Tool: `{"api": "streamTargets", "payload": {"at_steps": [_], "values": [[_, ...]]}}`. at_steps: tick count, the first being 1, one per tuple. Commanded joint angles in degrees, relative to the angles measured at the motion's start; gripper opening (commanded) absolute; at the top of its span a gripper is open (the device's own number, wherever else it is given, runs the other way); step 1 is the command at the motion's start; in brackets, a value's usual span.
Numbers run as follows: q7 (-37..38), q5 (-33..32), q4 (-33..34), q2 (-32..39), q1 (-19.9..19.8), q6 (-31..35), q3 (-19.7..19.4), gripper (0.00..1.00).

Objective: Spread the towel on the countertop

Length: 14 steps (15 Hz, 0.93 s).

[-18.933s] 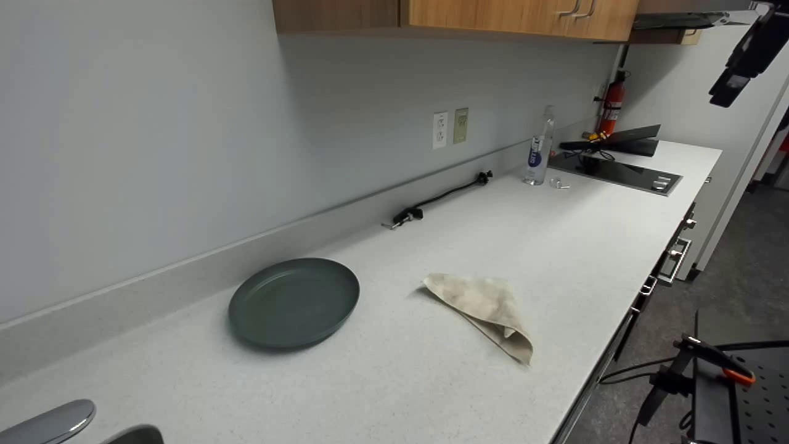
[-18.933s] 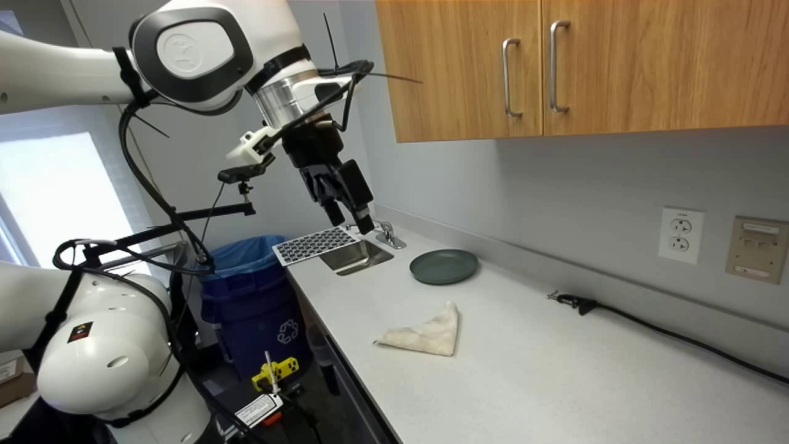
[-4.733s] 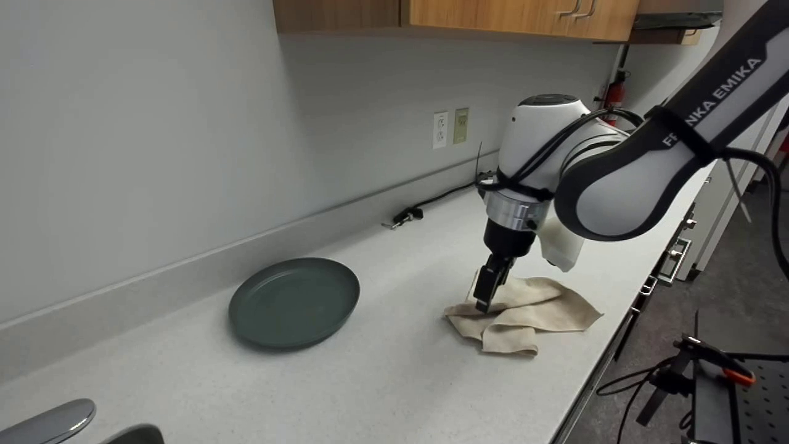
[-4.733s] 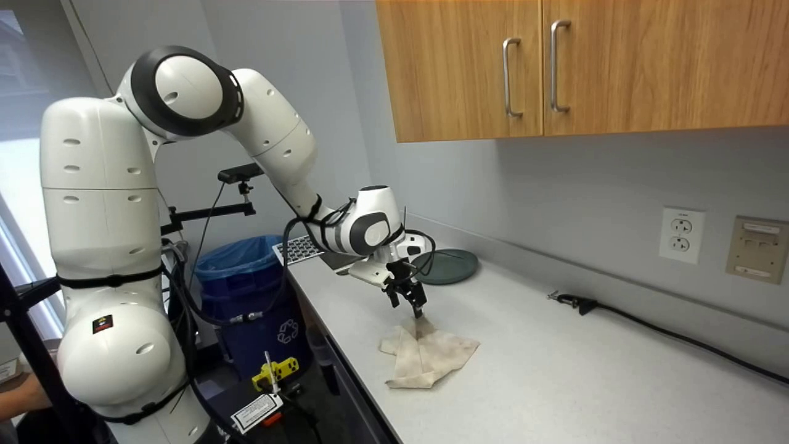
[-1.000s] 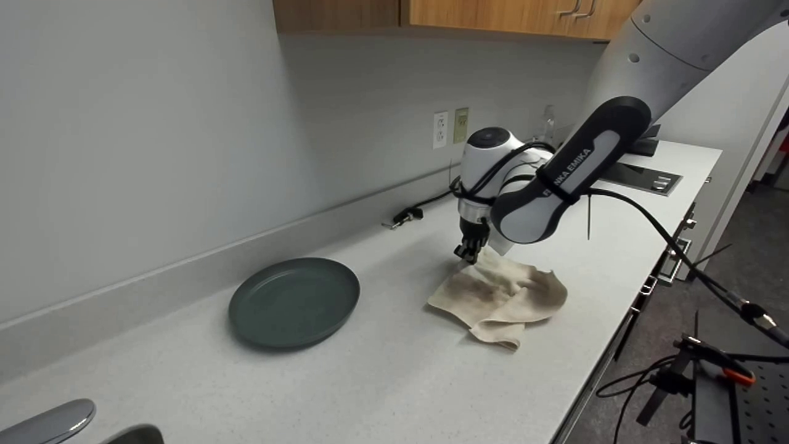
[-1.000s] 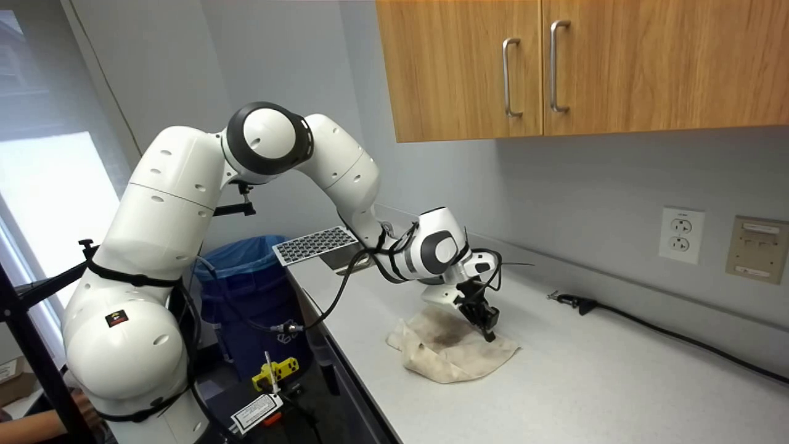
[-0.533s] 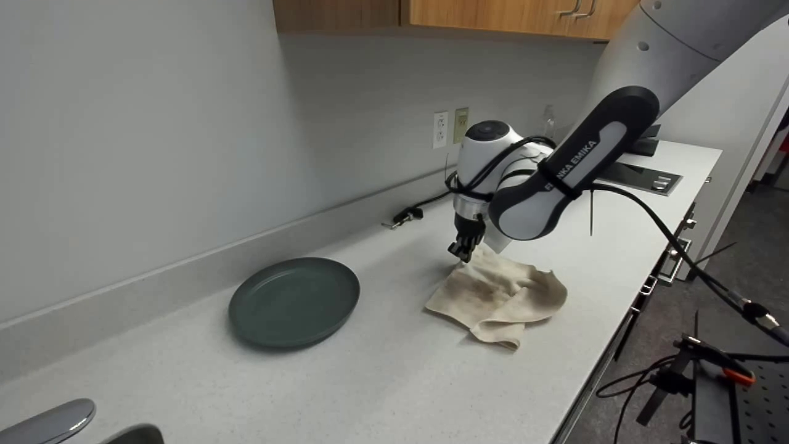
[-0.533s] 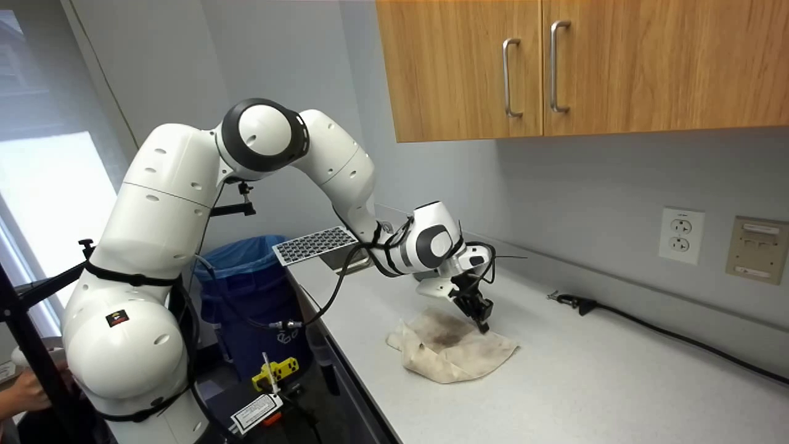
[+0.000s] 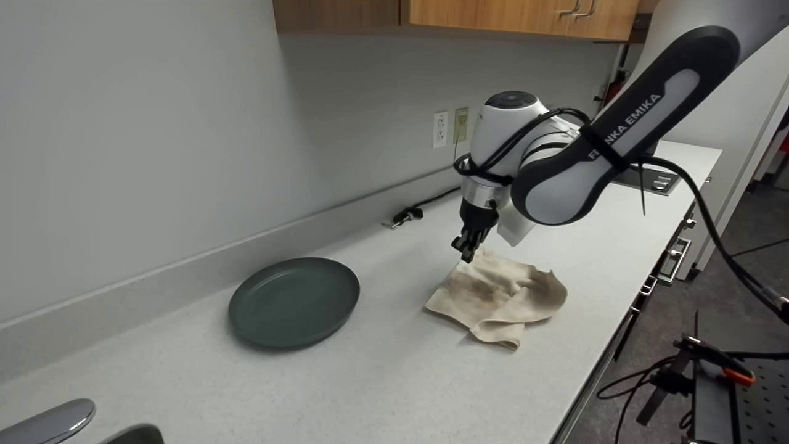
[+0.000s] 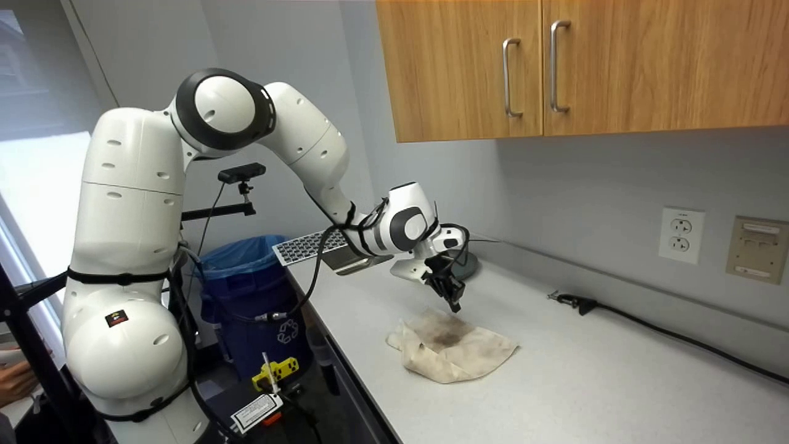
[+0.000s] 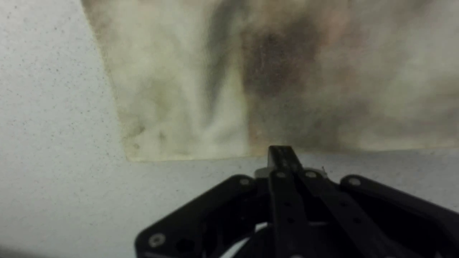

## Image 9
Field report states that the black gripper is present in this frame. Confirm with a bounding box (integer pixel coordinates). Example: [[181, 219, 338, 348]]
[[449, 200, 503, 266]]

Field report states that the beige stained cloth towel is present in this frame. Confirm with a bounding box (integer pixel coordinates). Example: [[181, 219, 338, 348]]
[[423, 246, 572, 351]]

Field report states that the dark green round plate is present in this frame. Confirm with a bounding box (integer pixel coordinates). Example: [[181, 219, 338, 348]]
[[226, 255, 361, 353]]

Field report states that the flat black tray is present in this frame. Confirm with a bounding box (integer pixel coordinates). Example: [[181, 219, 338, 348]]
[[629, 162, 682, 197]]

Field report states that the black perforated mounting table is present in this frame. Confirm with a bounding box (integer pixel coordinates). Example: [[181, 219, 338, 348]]
[[691, 343, 789, 444]]

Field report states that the sink basin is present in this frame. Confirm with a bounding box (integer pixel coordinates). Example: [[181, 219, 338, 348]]
[[100, 422, 168, 444]]

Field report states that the grey metal faucet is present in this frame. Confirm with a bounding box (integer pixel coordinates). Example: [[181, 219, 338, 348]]
[[0, 396, 99, 444]]

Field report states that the black cable on countertop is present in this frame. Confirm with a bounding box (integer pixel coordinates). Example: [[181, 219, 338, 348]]
[[386, 184, 462, 229]]

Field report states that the white wall power outlet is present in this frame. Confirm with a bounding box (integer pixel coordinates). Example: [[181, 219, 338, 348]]
[[430, 110, 450, 151]]

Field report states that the black floor cable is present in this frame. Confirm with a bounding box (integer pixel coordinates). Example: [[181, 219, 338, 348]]
[[594, 353, 682, 404]]

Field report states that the wooden wall cabinet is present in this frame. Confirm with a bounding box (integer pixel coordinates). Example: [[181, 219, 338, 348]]
[[270, 0, 640, 45]]

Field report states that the orange handled black clamp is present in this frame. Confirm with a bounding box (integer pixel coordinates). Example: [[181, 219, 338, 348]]
[[639, 333, 758, 426]]

